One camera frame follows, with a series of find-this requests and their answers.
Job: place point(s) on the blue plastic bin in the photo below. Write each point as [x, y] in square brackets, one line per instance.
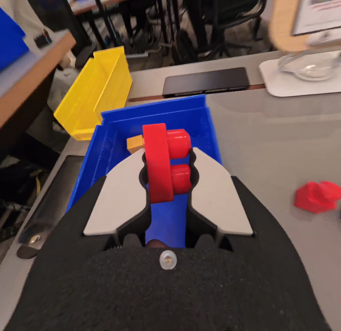
[10, 40]
[117, 133]

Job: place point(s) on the yellow plastic bin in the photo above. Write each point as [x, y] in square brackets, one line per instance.
[90, 101]

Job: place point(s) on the red double toy block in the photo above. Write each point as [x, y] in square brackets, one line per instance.
[159, 165]

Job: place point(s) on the white document stand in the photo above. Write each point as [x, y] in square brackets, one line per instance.
[298, 83]

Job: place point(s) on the printed instruction sheet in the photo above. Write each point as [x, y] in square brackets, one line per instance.
[319, 8]

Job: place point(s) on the black office chair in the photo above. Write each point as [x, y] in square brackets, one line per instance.
[229, 16]

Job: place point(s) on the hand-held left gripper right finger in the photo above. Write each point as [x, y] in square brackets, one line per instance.
[219, 200]

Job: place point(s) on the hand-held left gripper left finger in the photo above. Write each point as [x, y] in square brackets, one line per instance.
[118, 200]

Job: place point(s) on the pile of colourful toy blocks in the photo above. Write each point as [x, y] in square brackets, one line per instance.
[135, 144]

